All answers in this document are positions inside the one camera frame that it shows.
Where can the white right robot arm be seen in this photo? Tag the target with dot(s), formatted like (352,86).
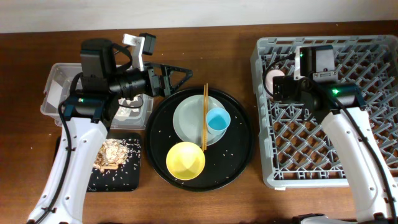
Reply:
(341,111)

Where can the round black serving tray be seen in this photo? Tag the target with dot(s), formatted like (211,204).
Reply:
(225,159)

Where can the wooden chopstick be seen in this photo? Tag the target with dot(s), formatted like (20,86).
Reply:
(205,109)
(202,129)

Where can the clear plastic waste bin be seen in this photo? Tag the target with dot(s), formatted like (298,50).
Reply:
(57,89)

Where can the rice and peanut food scraps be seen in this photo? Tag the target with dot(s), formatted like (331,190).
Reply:
(111,154)

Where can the crumpled white tissue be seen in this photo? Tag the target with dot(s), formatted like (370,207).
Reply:
(126,107)

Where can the white round plate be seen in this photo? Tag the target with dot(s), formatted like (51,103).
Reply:
(187,119)

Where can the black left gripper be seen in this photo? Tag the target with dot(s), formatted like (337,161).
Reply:
(157,90)

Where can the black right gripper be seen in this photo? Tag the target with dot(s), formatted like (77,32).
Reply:
(288,83)

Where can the grey plastic dishwasher rack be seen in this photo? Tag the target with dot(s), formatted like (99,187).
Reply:
(295,152)

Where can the black rectangular tray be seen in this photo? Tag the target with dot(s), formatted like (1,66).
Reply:
(126,177)

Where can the yellow bowl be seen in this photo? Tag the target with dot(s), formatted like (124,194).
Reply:
(185,161)

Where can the pink plastic cup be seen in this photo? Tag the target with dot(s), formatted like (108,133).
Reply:
(269,81)

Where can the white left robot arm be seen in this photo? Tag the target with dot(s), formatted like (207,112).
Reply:
(108,74)

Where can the light blue plastic cup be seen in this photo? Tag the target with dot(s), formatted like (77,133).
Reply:
(217,121)

